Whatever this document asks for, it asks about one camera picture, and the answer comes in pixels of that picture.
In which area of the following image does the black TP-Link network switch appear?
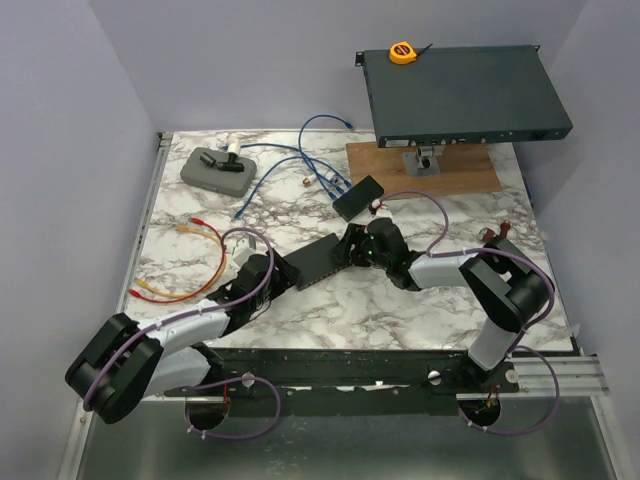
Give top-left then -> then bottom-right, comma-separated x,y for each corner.
284,233 -> 349,291

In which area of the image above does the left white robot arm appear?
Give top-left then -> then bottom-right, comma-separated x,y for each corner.
65,252 -> 301,424

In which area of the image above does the grey metal stand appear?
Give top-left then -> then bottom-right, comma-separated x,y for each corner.
402,145 -> 444,177

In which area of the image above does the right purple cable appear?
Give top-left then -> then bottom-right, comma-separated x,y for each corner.
374,189 -> 561,436

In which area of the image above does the dark green rack unit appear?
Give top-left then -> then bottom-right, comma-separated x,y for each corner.
355,45 -> 573,148

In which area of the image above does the red ethernet cable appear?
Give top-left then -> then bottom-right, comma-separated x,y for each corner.
127,217 -> 227,304

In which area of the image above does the yellow tape measure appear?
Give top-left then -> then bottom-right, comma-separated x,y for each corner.
388,41 -> 433,65

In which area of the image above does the red-brown handle tool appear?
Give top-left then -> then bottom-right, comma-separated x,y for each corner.
479,220 -> 512,245

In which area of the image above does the long blue ethernet cable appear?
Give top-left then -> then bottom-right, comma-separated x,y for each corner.
232,142 -> 331,220

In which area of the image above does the black T-shaped fitting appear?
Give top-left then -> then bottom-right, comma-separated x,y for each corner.
199,150 -> 245,173

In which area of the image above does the yellow ethernet cable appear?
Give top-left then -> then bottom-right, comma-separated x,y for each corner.
135,224 -> 229,300

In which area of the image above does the grey case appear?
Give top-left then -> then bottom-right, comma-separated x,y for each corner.
180,147 -> 257,198

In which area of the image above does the wooden board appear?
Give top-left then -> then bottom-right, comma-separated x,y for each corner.
346,142 -> 502,198

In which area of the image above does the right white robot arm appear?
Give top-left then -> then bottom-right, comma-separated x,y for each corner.
331,218 -> 555,392

